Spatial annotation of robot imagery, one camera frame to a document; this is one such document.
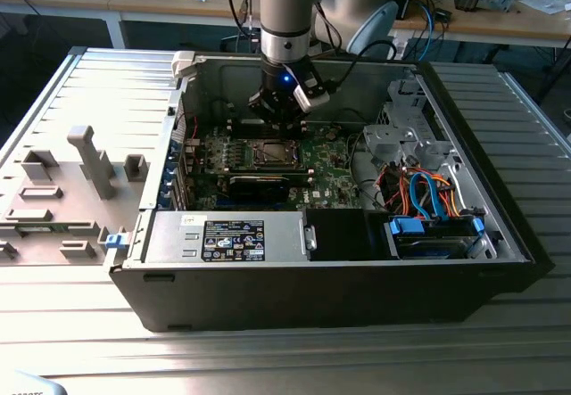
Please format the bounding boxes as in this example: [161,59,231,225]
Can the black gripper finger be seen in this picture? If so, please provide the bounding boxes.
[287,103,310,141]
[247,90,292,139]

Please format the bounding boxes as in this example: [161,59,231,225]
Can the black RAM slot bank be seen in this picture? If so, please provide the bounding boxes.
[198,163,313,177]
[227,118,309,141]

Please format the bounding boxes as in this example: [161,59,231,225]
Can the green motherboard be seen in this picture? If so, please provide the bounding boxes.
[195,122,365,211]

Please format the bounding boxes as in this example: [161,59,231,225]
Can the black graphics card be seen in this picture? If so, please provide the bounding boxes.
[227,172,291,204]

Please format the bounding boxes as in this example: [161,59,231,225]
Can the metal disk bay cage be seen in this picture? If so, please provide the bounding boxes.
[361,78,460,169]

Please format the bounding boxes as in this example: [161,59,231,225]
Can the black fan shroud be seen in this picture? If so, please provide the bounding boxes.
[305,209,393,262]

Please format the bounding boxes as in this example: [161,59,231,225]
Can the silver power supply with label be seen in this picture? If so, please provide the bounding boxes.
[142,210,320,265]

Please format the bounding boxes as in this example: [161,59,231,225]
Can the long wooden desk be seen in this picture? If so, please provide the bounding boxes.
[0,0,262,51]

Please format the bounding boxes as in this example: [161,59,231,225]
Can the black open PC case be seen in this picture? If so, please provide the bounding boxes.
[108,46,554,333]

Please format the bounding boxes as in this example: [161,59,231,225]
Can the hard disk in blue carrier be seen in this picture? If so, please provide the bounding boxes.
[384,214,486,261]

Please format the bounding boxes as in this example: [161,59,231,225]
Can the grey parts rack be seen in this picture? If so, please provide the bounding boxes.
[0,125,151,267]

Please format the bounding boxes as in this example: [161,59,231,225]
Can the cluttered wooden desk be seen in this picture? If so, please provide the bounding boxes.
[387,0,571,48]

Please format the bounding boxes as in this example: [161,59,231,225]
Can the green RAM stick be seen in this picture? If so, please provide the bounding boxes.
[17,222,57,235]

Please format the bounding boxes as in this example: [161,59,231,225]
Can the pale grey rounded device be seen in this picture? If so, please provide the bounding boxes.
[0,370,68,395]

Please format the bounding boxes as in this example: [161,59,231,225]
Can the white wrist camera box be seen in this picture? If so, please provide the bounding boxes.
[292,71,332,113]

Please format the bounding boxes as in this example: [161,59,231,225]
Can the black camera cable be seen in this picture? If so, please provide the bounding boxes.
[327,39,401,91]

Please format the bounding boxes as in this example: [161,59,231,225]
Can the beige case handle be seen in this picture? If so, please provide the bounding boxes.
[171,50,197,79]

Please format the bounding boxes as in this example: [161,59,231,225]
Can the blue flat data wire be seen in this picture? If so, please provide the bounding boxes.
[409,170,447,222]

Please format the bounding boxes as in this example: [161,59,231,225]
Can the blue hanging cable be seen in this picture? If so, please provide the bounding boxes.
[418,2,441,62]

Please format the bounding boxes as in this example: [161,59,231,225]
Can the orange power wires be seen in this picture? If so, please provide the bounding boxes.
[392,167,465,220]

